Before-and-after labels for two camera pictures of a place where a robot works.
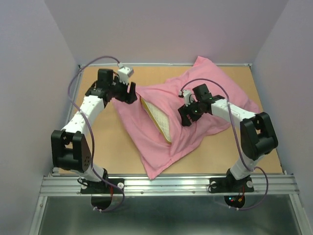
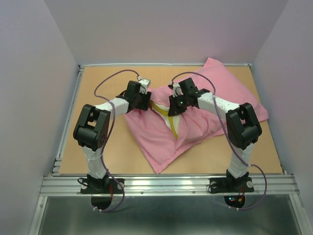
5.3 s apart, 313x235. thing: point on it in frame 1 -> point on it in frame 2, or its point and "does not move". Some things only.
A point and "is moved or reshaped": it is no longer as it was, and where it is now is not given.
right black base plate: [230, 184] does not move
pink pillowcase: [155, 121] is moved or reshaped
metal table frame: [256, 203] does not move
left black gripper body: [118, 90] -> [142, 101]
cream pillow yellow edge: [160, 117] -> [172, 122]
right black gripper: [183, 111] -> [173, 110]
